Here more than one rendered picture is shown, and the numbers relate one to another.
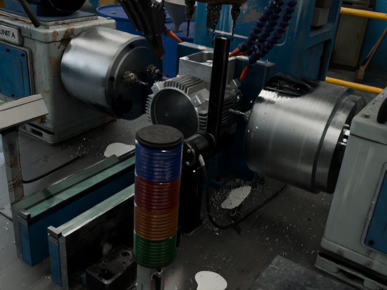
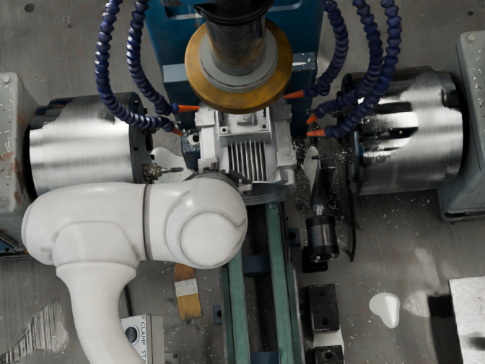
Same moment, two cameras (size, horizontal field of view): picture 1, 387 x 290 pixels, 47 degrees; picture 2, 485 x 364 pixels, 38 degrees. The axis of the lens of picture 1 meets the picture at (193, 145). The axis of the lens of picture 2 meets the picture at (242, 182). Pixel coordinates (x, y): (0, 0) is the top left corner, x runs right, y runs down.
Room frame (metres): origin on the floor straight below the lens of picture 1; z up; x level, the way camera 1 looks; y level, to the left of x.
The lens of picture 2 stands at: (0.68, 0.28, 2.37)
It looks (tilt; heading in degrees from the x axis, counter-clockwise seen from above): 72 degrees down; 329
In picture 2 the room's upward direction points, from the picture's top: 6 degrees counter-clockwise
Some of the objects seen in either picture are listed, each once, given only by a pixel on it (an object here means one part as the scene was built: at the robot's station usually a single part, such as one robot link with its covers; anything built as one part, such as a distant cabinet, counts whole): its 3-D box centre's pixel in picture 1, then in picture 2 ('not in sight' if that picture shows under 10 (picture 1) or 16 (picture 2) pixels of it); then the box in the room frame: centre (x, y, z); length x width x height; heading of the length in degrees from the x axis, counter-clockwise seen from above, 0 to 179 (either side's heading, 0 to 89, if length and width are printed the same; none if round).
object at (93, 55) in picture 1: (101, 69); (73, 159); (1.30, 0.30, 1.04); 0.37 x 0.25 x 0.25; 57
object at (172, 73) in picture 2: (224, 107); (240, 88); (1.24, -0.08, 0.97); 0.30 x 0.11 x 0.34; 57
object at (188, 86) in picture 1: (195, 107); (245, 148); (1.11, 0.00, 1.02); 0.20 x 0.19 x 0.19; 147
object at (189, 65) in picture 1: (207, 71); (242, 112); (1.14, -0.02, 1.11); 0.12 x 0.11 x 0.07; 147
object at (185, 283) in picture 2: not in sight; (184, 274); (1.02, 0.25, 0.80); 0.21 x 0.05 x 0.01; 153
